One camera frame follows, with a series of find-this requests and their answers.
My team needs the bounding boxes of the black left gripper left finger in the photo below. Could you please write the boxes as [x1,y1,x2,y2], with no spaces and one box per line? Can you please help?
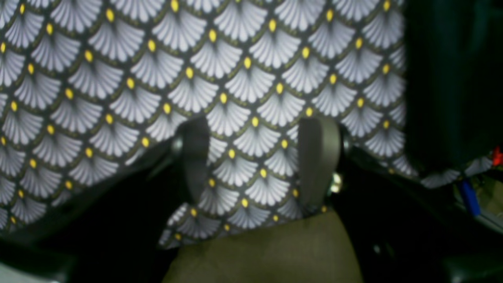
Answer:
[1,118,211,252]

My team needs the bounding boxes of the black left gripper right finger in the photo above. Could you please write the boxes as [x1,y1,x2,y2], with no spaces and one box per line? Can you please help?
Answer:
[298,117,502,272]

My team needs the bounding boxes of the dark navy T-shirt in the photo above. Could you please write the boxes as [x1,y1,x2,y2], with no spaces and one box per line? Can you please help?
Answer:
[404,0,503,175]

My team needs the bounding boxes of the red table clamp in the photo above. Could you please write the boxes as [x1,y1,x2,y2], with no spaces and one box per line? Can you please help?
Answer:
[492,145,503,167]

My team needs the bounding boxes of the fan-patterned table cloth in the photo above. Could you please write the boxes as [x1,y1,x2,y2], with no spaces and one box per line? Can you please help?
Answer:
[0,0,496,249]

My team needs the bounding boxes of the blue USB cable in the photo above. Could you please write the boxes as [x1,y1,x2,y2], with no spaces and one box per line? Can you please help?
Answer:
[458,179,482,217]

